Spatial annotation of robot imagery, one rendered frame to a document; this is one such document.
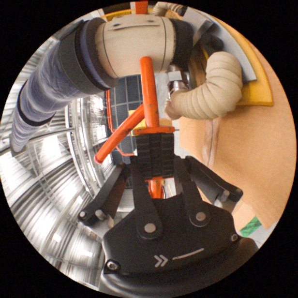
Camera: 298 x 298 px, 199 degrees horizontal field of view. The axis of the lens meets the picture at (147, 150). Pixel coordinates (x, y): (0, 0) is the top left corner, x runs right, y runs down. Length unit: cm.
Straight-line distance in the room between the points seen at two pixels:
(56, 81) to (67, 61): 5
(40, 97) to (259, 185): 43
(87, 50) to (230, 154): 27
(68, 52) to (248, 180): 32
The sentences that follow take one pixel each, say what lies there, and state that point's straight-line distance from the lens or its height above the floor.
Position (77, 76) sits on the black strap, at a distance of 18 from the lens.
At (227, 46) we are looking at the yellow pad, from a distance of 17.
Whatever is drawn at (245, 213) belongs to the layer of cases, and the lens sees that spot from 87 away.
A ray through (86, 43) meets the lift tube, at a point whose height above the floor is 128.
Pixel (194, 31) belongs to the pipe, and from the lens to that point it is 20.
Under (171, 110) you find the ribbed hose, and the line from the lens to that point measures 17.
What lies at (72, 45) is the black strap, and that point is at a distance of 18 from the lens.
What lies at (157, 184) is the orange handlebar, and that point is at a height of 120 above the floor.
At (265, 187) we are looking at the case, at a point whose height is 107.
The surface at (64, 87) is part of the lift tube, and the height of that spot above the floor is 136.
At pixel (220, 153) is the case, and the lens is 19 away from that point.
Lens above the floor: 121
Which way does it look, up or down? level
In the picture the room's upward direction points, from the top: 96 degrees counter-clockwise
